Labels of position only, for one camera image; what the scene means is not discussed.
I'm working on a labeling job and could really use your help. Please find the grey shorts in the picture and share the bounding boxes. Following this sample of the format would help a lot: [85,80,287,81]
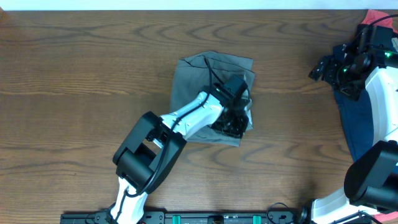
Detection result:
[170,51,256,147]

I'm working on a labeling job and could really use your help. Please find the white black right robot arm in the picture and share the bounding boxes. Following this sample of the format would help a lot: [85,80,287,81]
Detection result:
[305,24,397,223]

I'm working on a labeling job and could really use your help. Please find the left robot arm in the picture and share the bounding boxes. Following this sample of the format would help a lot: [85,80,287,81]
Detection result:
[106,75,251,223]

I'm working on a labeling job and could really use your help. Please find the red cloth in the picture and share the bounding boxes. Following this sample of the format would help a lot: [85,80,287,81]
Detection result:
[361,9,397,33]

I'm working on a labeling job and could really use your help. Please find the navy blue garment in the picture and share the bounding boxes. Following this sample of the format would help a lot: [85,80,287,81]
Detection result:
[331,43,398,175]

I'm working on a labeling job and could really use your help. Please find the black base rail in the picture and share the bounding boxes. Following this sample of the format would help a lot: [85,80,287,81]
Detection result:
[60,210,311,224]

